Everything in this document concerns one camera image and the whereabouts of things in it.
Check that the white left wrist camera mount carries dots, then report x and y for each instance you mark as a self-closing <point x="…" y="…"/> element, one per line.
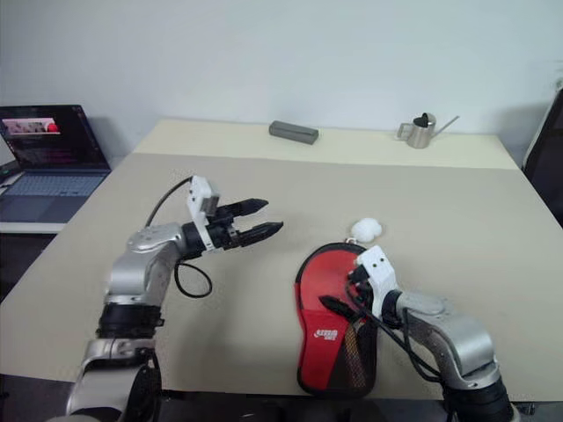
<point x="198" y="193"/>

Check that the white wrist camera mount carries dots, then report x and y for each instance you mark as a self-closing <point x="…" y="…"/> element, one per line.
<point x="198" y="193"/>
<point x="378" y="264"/>

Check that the silver metal watering can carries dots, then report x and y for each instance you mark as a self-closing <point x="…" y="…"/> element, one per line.
<point x="420" y="134"/>

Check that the open laptop computer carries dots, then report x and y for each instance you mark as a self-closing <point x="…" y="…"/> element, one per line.
<point x="48" y="149"/>

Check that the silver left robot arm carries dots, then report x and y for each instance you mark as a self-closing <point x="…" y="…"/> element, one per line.
<point x="141" y="268"/>

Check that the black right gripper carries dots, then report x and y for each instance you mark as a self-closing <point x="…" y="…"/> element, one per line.
<point x="361" y="292"/>

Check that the red and black paddle case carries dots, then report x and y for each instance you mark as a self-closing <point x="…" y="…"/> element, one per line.
<point x="321" y="351"/>

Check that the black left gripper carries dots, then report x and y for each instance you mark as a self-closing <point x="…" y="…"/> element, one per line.
<point x="222" y="235"/>

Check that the grey rectangular block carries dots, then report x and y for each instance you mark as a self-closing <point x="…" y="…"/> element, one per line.
<point x="294" y="133"/>

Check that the white fluffy pompom charm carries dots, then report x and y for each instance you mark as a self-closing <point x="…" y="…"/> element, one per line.
<point x="366" y="229"/>

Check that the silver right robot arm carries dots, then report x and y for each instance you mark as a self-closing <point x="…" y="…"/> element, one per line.
<point x="466" y="338"/>

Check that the black chair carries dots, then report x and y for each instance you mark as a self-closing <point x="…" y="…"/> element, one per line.
<point x="545" y="167"/>

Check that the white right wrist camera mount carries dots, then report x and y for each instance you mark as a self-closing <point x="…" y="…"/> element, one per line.
<point x="378" y="264"/>

